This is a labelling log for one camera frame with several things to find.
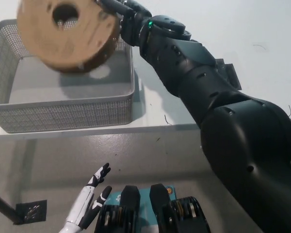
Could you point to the black and white right hand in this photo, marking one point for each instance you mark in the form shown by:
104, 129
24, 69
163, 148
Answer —
133, 21

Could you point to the white and black left hand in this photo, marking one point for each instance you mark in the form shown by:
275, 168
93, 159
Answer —
88, 199

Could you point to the brown cardboard filament spool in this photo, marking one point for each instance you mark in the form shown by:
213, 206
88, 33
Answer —
70, 44

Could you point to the thin black filament scrap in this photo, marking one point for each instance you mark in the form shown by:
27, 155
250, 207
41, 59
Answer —
158, 139
165, 119
259, 45
290, 110

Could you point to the black torso block silver ribs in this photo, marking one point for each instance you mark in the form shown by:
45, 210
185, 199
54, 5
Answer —
131, 195
158, 196

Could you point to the black floor foot plate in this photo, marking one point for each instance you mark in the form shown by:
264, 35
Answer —
32, 211

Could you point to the black stand leg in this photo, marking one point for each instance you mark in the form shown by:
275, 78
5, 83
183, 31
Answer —
2, 205

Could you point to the grey perforated plastic basket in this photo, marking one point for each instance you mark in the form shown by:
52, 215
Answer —
63, 114

